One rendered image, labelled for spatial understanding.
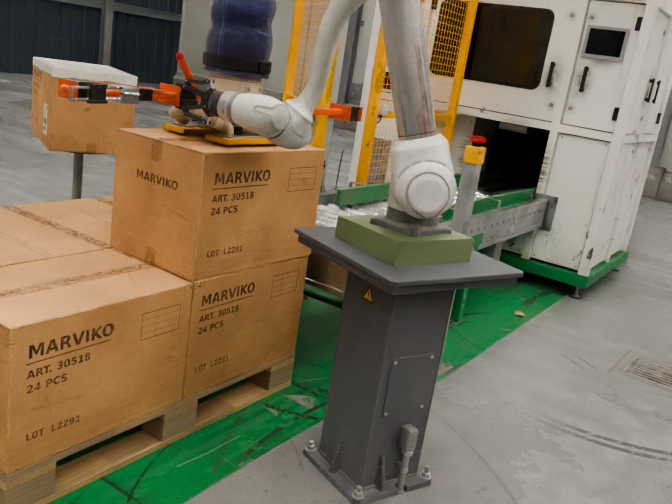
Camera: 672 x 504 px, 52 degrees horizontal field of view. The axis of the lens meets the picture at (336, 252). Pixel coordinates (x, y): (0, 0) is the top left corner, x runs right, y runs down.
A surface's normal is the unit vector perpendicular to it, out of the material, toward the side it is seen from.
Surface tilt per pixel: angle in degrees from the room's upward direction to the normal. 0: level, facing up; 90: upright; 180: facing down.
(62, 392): 90
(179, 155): 90
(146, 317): 90
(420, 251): 90
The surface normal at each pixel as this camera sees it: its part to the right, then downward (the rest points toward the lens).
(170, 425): 0.82, 0.27
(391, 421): 0.55, 0.30
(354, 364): -0.82, 0.04
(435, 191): -0.04, 0.36
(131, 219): -0.58, 0.14
